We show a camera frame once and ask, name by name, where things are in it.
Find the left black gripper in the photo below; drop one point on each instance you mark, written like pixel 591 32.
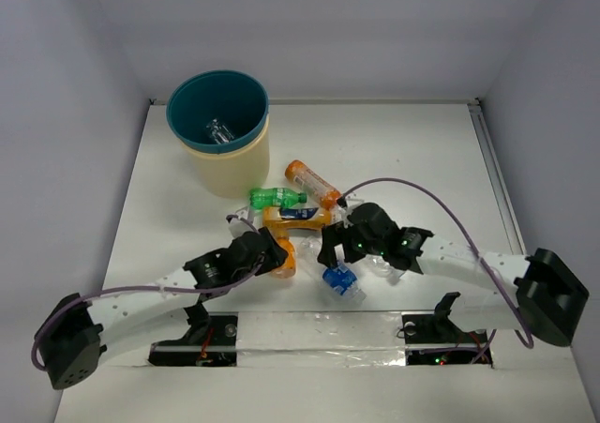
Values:
pixel 274 252

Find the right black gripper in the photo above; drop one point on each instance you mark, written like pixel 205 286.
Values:
pixel 331 236

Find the small orange bottle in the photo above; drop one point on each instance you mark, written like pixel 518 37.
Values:
pixel 288 269

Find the clear bottle blue label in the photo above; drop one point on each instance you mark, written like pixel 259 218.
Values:
pixel 338 282

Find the clear bottle white cap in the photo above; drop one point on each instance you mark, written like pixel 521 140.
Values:
pixel 218 132

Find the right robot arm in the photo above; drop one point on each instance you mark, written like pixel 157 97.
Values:
pixel 537 293

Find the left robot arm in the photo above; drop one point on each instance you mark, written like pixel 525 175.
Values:
pixel 83 331

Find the teal and cream bin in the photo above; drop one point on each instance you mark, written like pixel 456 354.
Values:
pixel 221 118

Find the yellow bottle blue label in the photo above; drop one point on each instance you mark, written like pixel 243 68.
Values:
pixel 306 218

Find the orange bottle white label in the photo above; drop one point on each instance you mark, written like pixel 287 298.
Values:
pixel 319 190

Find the clear ribbed plastic bottle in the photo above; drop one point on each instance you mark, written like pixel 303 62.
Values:
pixel 380 268

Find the green plastic bottle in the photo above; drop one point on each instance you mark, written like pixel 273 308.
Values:
pixel 260 198

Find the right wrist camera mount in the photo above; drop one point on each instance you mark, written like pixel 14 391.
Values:
pixel 348 204

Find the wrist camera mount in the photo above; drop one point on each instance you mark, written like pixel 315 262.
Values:
pixel 348 204
pixel 241 221

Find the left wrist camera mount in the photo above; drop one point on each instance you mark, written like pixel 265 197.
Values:
pixel 241 221

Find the silver taped front rail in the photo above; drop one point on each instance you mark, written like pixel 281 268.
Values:
pixel 319 340

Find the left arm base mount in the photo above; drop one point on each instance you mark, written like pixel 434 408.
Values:
pixel 209 342

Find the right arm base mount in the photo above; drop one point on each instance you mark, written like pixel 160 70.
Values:
pixel 431 339

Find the aluminium rail right edge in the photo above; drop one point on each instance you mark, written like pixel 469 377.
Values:
pixel 508 216

